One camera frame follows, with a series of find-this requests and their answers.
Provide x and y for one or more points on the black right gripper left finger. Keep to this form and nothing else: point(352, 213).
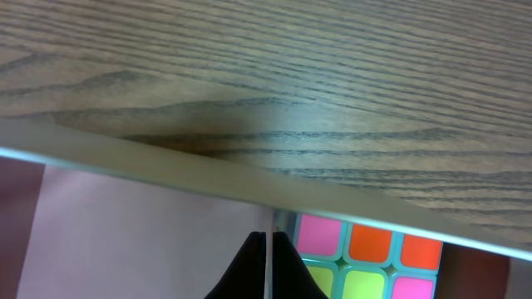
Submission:
point(245, 276)

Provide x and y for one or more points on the multicolour puzzle cube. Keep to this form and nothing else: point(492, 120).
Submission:
point(348, 260)

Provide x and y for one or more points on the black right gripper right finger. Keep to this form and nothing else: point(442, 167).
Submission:
point(291, 278)

